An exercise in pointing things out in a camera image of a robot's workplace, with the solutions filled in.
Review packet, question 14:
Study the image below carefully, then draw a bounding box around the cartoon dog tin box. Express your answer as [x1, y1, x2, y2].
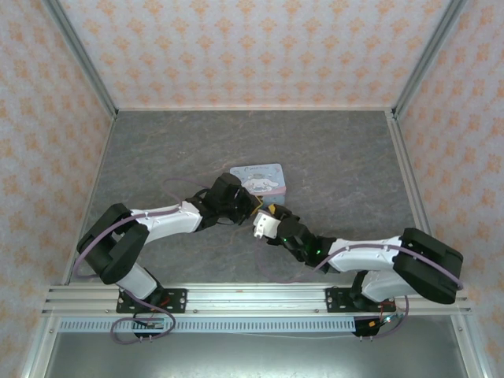
[228, 162, 288, 213]

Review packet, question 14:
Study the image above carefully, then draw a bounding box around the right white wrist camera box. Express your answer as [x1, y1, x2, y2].
[252, 211, 281, 239]

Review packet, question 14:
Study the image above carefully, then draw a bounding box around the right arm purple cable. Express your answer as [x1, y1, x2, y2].
[255, 235, 465, 340]

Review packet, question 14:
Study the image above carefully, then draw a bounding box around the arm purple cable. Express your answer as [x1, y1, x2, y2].
[255, 235, 465, 340]
[72, 177, 214, 346]

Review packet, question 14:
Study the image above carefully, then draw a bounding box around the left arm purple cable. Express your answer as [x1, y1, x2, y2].
[72, 177, 214, 346]

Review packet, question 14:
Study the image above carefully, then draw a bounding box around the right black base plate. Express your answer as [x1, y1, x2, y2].
[325, 286, 395, 314]

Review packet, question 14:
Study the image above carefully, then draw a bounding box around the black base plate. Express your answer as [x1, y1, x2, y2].
[325, 286, 395, 314]
[116, 288, 188, 314]

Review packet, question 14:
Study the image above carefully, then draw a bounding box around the aluminium mounting rail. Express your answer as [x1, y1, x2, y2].
[42, 285, 473, 317]

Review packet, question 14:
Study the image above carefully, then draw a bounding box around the slotted grey cable duct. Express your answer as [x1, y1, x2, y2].
[57, 317, 358, 334]

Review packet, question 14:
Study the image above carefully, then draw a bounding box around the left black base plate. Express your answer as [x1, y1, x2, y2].
[116, 288, 188, 314]

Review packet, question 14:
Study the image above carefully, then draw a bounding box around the aluminium table side rail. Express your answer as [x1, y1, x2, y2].
[384, 109, 452, 285]

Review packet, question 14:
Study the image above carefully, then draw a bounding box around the aluminium lower frame leg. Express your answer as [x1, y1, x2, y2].
[448, 313, 490, 378]
[20, 314, 61, 378]

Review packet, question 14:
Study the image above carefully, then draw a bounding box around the aluminium corner frame post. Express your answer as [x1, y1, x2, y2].
[41, 0, 120, 120]
[391, 0, 469, 120]

